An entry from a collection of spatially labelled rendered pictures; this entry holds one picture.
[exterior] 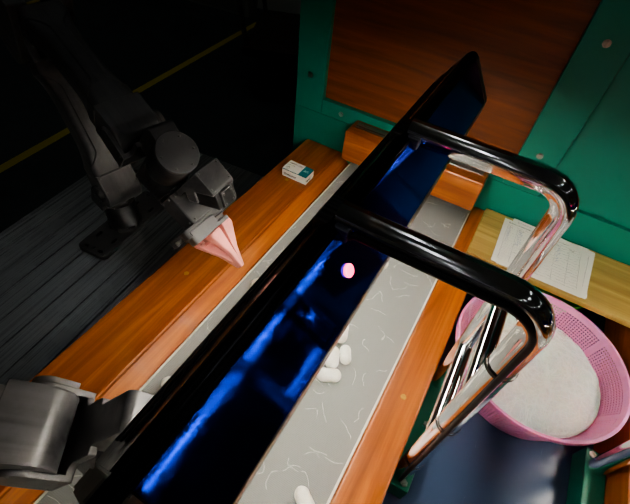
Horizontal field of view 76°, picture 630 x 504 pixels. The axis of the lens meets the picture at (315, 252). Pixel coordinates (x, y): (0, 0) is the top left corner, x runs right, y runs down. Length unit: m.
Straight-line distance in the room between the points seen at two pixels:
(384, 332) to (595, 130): 0.49
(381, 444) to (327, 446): 0.07
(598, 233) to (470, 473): 0.51
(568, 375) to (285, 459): 0.47
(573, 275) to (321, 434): 0.54
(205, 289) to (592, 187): 0.72
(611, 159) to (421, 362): 0.48
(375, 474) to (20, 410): 0.39
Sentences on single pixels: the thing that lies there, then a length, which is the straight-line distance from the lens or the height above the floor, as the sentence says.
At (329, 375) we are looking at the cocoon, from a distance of 0.62.
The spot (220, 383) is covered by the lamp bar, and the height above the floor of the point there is 1.11.
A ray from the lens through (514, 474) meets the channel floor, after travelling 0.75.
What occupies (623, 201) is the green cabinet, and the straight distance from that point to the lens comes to 0.92.
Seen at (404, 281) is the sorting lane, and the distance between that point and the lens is 0.77.
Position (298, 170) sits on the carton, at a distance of 0.89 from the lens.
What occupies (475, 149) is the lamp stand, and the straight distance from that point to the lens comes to 0.41.
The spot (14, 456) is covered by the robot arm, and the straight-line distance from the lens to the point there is 0.43.
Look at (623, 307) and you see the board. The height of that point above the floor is 0.78.
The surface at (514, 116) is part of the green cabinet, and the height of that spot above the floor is 0.97.
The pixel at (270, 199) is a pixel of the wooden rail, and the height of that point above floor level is 0.76.
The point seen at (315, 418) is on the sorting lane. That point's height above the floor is 0.74.
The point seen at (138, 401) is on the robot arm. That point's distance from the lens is 0.40.
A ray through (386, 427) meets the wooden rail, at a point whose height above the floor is 0.77.
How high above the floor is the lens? 1.32
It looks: 48 degrees down
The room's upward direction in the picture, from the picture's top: 7 degrees clockwise
